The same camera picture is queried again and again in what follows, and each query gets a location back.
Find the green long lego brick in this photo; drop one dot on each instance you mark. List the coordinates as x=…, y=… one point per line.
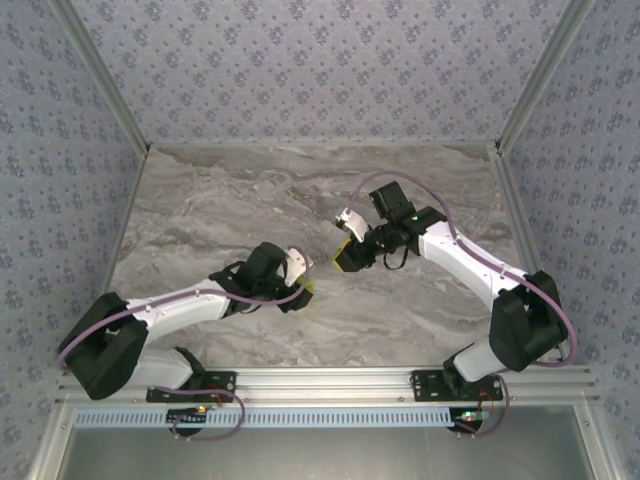
x=310, y=286

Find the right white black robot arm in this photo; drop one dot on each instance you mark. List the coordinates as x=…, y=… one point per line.
x=465, y=265

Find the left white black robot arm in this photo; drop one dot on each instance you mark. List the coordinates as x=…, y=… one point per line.
x=180, y=316

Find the grey metal sheet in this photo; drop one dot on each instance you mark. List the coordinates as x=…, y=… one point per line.
x=325, y=455

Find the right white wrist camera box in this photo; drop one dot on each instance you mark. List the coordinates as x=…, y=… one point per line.
x=352, y=222

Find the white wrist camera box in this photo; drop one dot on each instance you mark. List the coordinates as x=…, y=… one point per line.
x=352, y=222
x=297, y=265

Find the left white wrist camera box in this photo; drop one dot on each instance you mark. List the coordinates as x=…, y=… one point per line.
x=297, y=265

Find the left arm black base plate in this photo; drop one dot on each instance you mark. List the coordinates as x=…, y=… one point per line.
x=220, y=386

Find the wide aluminium side rail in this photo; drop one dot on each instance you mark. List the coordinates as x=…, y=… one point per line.
x=506, y=175

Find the aluminium mounting rail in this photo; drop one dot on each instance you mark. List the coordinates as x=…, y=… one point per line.
x=325, y=382

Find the thin aluminium side rail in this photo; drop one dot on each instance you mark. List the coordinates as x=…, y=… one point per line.
x=128, y=200

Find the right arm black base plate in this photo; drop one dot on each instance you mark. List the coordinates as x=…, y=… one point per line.
x=425, y=390

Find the aluminium corner frame post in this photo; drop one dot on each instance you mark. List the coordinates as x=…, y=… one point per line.
x=545, y=75
x=100, y=75

